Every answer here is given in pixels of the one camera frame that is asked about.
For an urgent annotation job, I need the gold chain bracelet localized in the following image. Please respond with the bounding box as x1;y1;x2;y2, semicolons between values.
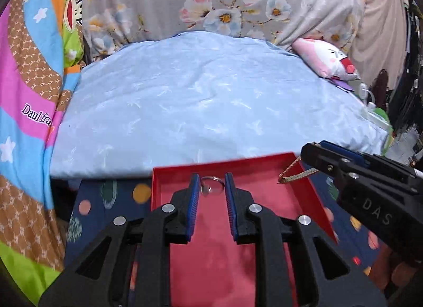
277;156;320;184

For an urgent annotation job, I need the silver ring earring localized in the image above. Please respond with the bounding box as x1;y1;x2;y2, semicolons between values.
200;176;225;196

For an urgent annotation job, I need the red jewelry tray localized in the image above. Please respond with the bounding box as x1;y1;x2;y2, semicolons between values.
150;151;338;307

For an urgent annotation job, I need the navy planet print bedsheet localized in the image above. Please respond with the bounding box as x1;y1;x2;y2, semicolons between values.
64;161;391;307

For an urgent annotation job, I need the pink white plush toy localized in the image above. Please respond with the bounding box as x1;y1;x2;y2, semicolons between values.
292;38;359;81

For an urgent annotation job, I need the beige curtain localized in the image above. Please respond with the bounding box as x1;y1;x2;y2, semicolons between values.
349;0;410;90

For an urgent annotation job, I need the light blue pillow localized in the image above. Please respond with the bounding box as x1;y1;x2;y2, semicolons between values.
50;32;387;179

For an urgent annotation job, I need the grey floral quilt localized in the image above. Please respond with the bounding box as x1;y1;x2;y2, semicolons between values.
82;0;366;61

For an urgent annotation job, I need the colourful monkey cartoon blanket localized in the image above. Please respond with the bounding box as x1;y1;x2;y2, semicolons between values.
1;0;83;303

